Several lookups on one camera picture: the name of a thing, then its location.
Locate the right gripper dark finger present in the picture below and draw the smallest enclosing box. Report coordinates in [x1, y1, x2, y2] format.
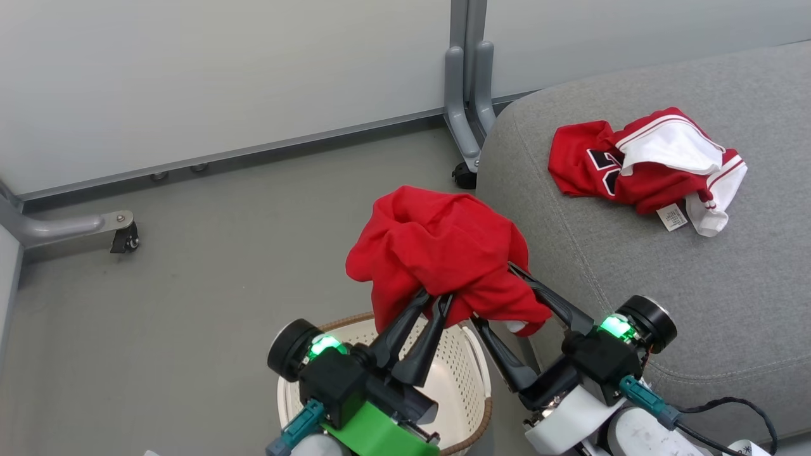
[507, 263, 596, 336]
[472, 317, 539, 393]

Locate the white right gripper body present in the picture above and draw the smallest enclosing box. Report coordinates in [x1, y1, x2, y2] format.
[520, 294, 677, 455]

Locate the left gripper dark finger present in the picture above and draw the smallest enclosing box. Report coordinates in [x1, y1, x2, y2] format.
[369, 288, 433, 371]
[392, 293, 455, 388]

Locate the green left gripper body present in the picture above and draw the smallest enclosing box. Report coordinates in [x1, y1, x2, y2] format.
[267, 319, 440, 456]

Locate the plain red garment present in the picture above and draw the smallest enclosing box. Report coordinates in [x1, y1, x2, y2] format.
[345, 185, 553, 338]

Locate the red and white jersey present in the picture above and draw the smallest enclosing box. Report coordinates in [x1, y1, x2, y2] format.
[548, 106, 748, 238]

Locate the white plastic laundry basket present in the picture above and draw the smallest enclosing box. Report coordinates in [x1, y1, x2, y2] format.
[277, 312, 494, 456]

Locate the grey fabric sofa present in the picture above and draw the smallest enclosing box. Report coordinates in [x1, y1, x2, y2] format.
[475, 41, 811, 444]

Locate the black caster wheel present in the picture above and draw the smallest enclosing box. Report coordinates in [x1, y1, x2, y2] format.
[452, 161, 479, 191]
[110, 222, 140, 254]

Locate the grey upright partition leg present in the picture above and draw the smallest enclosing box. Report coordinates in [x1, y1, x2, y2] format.
[444, 0, 498, 173]

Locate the grey flat partition foot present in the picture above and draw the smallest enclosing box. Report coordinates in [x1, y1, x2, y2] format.
[0, 184, 135, 249]

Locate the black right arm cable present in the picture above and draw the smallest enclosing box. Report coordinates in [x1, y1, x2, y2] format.
[620, 375, 779, 456]

